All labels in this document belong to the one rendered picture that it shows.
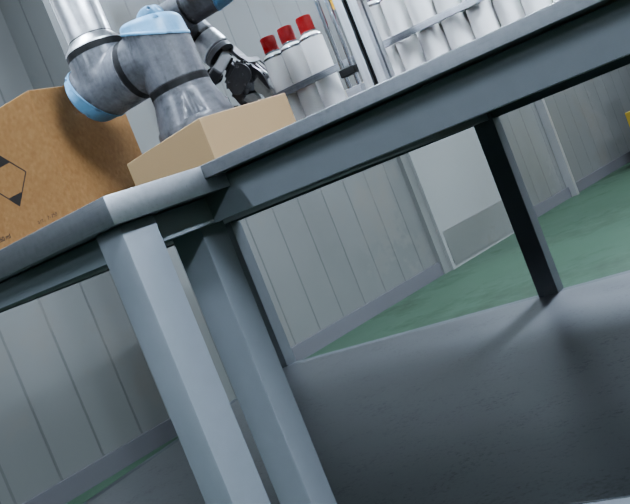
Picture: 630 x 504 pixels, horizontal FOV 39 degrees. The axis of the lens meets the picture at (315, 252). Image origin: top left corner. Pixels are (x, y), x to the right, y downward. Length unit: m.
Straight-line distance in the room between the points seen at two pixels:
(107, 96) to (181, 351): 0.65
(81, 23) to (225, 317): 0.68
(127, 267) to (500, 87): 0.53
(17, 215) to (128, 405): 1.99
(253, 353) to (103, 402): 2.40
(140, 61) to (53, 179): 0.31
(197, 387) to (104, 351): 2.55
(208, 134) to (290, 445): 0.52
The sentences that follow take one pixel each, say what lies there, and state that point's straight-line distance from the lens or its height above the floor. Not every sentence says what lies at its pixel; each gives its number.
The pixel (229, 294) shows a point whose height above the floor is 0.64.
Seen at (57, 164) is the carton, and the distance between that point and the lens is 1.77.
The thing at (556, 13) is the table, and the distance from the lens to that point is 1.03.
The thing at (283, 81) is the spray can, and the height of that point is 0.98.
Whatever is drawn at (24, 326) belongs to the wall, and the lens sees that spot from 3.58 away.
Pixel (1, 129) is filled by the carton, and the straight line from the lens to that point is 1.86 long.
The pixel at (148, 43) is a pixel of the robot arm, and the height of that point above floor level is 1.09.
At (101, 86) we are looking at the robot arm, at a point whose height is 1.06.
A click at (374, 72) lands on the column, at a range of 1.65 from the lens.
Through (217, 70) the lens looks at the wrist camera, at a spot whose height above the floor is 1.05.
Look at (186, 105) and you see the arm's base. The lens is 1.60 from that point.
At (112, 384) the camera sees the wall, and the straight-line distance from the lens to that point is 3.74.
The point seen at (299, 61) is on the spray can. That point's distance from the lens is 1.88.
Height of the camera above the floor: 0.73
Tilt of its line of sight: 3 degrees down
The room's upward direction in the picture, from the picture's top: 22 degrees counter-clockwise
